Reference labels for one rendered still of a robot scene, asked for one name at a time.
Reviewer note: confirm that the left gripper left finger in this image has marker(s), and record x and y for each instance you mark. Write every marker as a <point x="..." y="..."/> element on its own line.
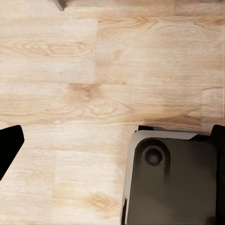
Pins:
<point x="11" y="140"/>

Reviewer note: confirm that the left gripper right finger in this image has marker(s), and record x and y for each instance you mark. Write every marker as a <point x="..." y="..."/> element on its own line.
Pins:
<point x="217" y="139"/>

